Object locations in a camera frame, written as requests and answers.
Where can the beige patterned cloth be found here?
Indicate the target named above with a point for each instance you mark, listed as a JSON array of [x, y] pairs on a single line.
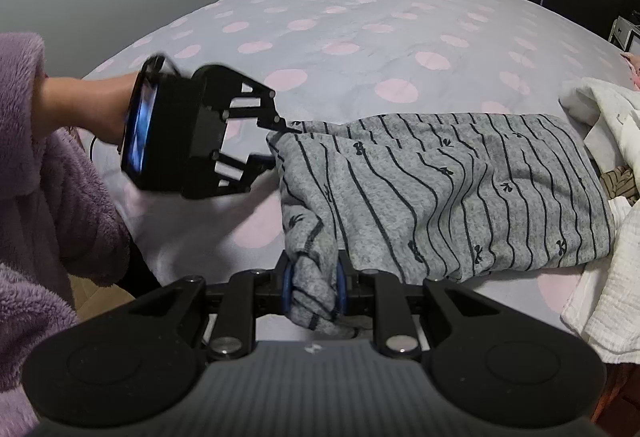
[[620, 184]]

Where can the grey striped bow-print garment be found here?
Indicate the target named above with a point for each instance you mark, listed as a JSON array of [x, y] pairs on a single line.
[[425, 197]]

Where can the person's purple fluffy robe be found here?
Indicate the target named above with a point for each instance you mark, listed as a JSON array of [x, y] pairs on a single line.
[[25, 317]]

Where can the polka dot bed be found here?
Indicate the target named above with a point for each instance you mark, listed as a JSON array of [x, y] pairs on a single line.
[[350, 27]]

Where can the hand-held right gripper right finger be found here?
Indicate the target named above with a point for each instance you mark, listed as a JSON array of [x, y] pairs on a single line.
[[342, 292]]

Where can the small pink item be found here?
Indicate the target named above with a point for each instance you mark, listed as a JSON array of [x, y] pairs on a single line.
[[634, 67]]

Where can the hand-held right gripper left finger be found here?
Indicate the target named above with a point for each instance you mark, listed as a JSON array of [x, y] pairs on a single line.
[[286, 292]]

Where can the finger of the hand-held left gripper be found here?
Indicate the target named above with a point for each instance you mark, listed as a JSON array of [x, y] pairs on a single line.
[[257, 163], [267, 117]]

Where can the white muslin cloth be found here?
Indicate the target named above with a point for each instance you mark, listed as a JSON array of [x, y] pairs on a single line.
[[615, 297]]

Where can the cream white cloth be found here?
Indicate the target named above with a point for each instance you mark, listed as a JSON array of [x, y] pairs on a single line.
[[600, 117]]

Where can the white nightstand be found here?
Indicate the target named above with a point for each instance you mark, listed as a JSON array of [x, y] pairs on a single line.
[[622, 29]]

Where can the person's left forearm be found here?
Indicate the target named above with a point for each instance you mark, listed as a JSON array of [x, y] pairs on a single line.
[[75, 107]]

